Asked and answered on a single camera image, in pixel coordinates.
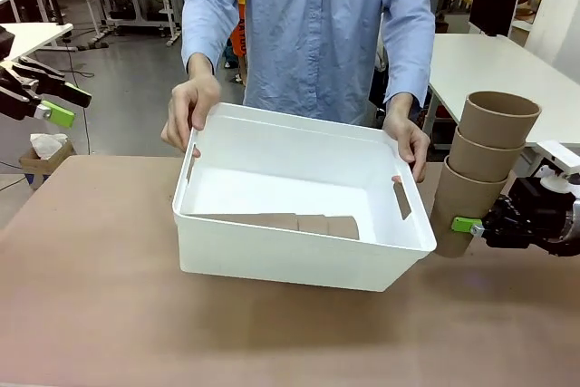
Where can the white crumpled paper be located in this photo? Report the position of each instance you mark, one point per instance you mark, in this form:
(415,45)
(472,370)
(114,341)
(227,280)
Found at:
(45,144)

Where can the person's left forearm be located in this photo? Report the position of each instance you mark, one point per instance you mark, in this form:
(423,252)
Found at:
(408,56)

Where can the person in blue shirt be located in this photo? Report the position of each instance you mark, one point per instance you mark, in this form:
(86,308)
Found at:
(312,33)

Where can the cardboard box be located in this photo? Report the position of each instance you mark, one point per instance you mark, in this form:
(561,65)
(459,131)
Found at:
(41,167)

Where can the tan paper cup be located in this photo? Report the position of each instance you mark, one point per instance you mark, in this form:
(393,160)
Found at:
(480,160)
(342,227)
(272,219)
(453,206)
(494,131)
(312,224)

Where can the person's right hand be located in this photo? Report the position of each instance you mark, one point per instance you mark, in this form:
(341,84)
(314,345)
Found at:
(190,106)

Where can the person's right forearm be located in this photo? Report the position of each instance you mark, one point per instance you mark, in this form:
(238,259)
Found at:
(199,33)

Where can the white plastic basket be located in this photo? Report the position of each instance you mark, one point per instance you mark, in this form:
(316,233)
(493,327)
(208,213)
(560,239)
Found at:
(294,264)

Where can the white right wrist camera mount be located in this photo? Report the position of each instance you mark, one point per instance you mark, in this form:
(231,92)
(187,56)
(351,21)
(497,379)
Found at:
(559,153)

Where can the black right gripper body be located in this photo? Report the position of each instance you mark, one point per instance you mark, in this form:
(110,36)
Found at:
(530,215)

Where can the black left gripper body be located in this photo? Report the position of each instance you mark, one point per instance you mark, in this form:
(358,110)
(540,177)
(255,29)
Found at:
(11,97)

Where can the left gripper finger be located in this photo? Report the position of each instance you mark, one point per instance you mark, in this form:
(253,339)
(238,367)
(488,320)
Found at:
(56,115)
(54,83)

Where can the person's left hand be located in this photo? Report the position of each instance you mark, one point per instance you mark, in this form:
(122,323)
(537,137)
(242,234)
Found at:
(408,133)

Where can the black monitor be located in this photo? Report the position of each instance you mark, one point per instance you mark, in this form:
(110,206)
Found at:
(494,2)

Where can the large white side table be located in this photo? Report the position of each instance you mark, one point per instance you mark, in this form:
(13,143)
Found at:
(489,65)

